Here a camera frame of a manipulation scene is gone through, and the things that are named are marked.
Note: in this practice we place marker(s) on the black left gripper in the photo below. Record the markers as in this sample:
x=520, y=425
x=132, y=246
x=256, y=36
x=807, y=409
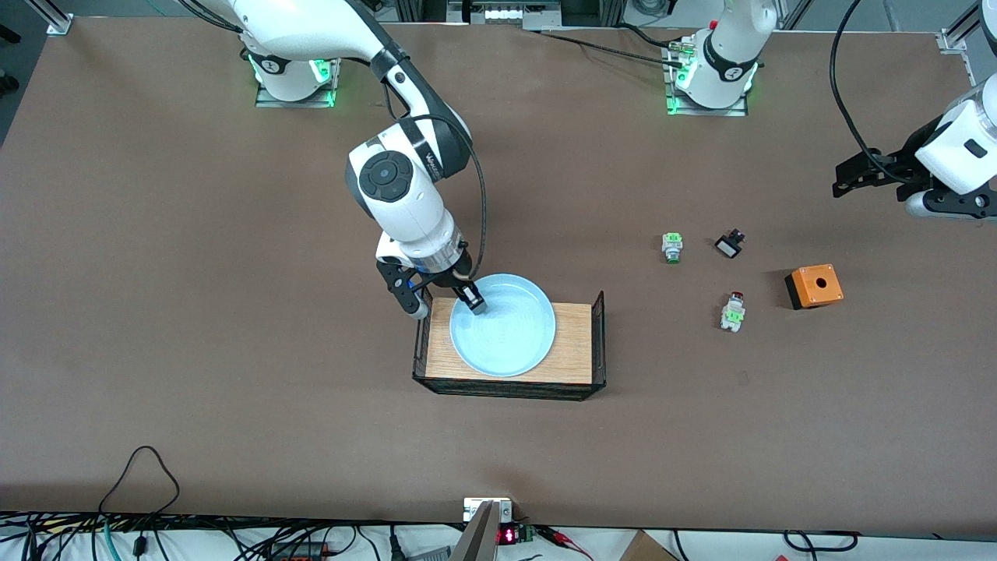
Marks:
x=893, y=166

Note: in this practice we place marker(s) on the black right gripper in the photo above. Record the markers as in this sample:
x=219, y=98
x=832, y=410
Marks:
x=447, y=280

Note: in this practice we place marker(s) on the light blue round plate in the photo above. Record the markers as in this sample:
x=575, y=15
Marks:
x=506, y=335

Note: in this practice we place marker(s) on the green white switch component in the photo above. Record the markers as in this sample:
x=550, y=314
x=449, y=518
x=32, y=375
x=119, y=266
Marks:
x=733, y=315

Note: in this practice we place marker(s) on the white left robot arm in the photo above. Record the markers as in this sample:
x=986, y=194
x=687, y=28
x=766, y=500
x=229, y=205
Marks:
x=962, y=144

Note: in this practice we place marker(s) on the red LED display board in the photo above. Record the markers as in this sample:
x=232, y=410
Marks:
x=508, y=535

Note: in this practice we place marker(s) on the red clip lead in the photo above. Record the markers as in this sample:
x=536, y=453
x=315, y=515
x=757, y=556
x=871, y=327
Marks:
x=554, y=534

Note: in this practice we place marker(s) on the white LED light bar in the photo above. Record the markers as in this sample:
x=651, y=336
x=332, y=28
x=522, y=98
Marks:
x=510, y=13

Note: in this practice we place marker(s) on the black power adapter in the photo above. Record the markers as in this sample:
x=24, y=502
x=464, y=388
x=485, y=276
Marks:
x=300, y=552

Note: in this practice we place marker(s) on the brown cardboard box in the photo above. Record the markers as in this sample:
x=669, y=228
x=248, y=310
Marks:
x=646, y=549

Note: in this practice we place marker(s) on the orange button enclosure box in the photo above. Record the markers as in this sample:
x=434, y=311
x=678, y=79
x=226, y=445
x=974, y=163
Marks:
x=818, y=287

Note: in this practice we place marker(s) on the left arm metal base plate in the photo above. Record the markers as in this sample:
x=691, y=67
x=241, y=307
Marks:
x=732, y=111

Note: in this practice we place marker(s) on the small black switch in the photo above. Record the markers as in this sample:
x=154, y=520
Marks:
x=728, y=248

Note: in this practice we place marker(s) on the aluminium frame profile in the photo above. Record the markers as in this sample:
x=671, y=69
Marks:
x=54, y=19
x=954, y=39

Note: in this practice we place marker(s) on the green push button switch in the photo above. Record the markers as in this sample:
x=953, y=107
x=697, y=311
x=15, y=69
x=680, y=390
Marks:
x=671, y=245

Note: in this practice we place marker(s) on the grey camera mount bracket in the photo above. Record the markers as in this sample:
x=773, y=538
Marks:
x=479, y=541

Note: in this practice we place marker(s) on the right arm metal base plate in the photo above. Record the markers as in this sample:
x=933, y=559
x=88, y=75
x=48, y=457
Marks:
x=311, y=103

